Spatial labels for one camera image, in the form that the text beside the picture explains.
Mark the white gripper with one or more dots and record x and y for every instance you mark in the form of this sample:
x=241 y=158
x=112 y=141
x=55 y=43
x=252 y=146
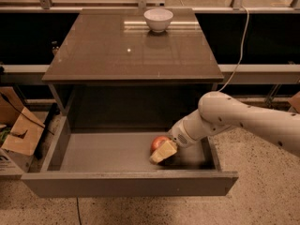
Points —
x=178 y=134

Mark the red apple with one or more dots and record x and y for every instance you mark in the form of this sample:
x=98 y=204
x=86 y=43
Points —
x=157 y=142

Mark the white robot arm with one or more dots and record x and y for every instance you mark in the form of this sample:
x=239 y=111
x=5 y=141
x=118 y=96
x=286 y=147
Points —
x=218 y=112

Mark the open grey top drawer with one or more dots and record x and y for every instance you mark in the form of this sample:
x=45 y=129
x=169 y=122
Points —
x=93 y=157

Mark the grey cabinet with counter top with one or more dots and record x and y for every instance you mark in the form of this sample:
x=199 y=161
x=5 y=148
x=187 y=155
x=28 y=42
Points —
x=113 y=73

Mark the white ceramic bowl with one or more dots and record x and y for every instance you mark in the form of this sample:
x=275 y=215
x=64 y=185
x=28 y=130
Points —
x=158 y=19

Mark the brown cardboard box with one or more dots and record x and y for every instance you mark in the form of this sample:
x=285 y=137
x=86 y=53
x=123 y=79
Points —
x=21 y=131

